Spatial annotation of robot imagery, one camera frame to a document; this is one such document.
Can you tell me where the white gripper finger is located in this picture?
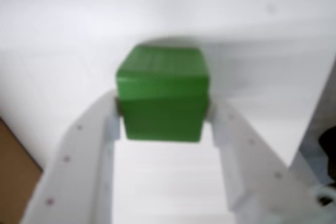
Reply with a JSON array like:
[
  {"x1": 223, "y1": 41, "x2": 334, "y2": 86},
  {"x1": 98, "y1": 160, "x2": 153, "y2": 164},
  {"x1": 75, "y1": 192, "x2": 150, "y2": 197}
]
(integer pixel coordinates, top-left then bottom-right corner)
[
  {"x1": 205, "y1": 100, "x2": 324, "y2": 224},
  {"x1": 22, "y1": 95, "x2": 122, "y2": 224}
]

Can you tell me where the brown cardboard box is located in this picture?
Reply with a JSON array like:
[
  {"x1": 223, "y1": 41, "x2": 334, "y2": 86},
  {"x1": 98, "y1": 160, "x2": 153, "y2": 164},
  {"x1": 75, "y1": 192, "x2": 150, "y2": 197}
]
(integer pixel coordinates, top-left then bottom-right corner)
[{"x1": 0, "y1": 118, "x2": 44, "y2": 224}]

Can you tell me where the green cube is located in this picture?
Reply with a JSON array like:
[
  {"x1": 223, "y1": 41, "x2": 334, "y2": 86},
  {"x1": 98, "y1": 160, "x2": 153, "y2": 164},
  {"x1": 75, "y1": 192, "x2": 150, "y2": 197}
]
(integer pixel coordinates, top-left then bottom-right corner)
[{"x1": 115, "y1": 45, "x2": 212, "y2": 144}]

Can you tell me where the dark round object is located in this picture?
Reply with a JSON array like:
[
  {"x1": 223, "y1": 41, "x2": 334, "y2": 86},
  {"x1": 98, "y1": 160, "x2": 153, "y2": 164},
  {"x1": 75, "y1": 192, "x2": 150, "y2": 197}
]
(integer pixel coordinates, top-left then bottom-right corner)
[{"x1": 318, "y1": 126, "x2": 336, "y2": 157}]

